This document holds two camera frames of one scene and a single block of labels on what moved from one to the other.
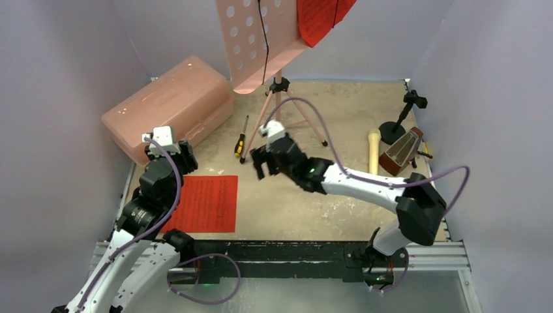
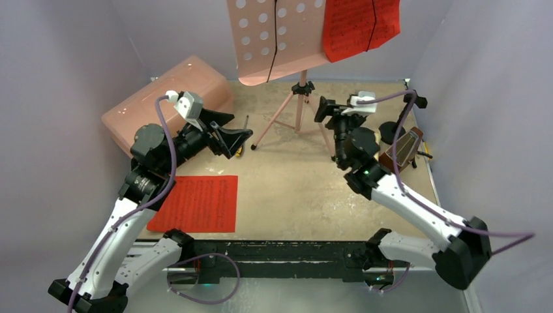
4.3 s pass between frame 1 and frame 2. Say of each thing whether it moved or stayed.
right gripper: moved
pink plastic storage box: stayed
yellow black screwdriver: stayed
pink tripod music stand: moved
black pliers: stayed
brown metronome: stayed
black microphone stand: stayed
